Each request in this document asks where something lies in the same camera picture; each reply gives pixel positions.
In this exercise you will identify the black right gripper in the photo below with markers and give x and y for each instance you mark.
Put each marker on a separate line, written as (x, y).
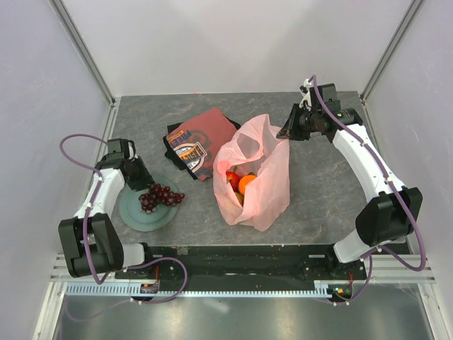
(290, 130)

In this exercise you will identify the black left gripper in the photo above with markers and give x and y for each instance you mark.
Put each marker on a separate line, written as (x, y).
(146, 178)

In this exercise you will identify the dark red grape bunch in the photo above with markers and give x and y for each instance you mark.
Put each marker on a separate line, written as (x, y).
(159, 195)

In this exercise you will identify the pink plastic bag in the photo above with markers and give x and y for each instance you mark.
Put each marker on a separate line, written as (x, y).
(255, 149)

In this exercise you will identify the orange fruit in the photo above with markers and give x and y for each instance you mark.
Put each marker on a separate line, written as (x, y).
(244, 181)

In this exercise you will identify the red apple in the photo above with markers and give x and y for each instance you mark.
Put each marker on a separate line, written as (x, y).
(233, 179)

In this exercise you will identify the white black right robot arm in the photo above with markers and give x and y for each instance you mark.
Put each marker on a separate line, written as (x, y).
(392, 208)

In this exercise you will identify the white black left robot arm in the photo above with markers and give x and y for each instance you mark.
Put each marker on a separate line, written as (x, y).
(89, 240)

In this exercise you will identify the grey green plate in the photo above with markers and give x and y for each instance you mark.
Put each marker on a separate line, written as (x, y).
(132, 214)

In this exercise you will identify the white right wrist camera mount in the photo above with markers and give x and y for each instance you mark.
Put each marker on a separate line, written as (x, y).
(306, 94)

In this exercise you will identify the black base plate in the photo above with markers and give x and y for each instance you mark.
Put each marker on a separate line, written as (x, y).
(171, 272)

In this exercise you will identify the white slotted cable duct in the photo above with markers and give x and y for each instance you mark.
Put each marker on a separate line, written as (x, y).
(317, 289)

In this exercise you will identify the front aluminium rail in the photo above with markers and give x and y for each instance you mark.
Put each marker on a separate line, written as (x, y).
(382, 268)

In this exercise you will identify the left aluminium frame post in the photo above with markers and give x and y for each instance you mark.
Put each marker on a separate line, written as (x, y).
(73, 32)

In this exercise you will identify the aluminium frame post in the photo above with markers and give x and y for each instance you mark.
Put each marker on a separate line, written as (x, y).
(396, 39)
(73, 32)

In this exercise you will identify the right aluminium frame post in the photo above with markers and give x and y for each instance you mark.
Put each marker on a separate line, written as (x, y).
(396, 39)

